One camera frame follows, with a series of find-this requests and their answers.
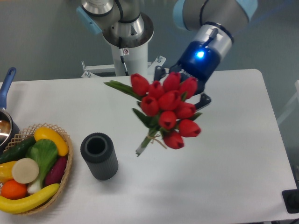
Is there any beige round disc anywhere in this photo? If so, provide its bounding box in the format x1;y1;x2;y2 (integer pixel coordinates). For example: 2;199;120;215
12;158;39;184

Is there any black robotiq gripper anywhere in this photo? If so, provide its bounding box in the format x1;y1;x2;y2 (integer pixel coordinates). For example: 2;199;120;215
153;41;221;110

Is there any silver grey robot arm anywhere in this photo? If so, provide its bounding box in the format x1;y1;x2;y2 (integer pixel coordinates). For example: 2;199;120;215
76;0;258;110

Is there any white base frame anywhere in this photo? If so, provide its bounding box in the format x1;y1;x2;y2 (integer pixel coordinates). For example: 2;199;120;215
81;56;166;78

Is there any woven wicker basket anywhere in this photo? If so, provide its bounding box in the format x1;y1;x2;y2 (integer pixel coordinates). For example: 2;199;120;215
4;123;73;215

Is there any yellow banana front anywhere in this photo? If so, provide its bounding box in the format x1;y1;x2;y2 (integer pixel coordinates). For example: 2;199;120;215
0;183;60;214

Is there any blue handled saucepan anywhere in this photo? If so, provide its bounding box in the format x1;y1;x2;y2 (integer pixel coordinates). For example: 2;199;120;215
0;67;19;153

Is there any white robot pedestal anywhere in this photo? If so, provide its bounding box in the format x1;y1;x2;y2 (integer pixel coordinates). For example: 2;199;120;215
110;44;148;76

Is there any purple sweet potato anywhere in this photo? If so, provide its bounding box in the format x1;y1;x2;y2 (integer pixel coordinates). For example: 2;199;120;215
44;157;67;186

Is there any green cucumber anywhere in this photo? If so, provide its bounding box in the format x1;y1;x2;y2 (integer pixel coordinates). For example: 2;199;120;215
0;136;36;164

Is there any yellow squash upper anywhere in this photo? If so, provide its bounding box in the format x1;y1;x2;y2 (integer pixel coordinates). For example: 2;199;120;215
34;126;69;157

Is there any yellow pepper left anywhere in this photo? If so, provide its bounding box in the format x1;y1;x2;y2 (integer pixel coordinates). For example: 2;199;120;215
0;161;16;183

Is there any black device table edge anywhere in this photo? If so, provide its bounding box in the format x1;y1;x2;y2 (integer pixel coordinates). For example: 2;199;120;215
282;189;299;214

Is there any orange fruit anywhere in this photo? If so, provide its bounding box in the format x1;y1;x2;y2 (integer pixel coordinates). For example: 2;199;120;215
1;180;27;200

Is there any dark grey ribbed vase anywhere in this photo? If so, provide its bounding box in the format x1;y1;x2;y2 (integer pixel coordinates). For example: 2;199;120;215
80;133;119;181

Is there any red tulip bouquet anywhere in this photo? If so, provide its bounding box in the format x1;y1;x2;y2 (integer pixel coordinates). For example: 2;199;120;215
105;72;201;156

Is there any white frame right edge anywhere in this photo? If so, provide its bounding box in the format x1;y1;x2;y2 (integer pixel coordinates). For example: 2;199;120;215
277;80;299;125

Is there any green bok choy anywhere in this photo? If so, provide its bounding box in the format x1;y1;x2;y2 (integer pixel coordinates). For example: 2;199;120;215
26;139;58;195

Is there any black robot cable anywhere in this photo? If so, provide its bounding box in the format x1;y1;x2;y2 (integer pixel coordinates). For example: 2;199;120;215
118;37;129;77

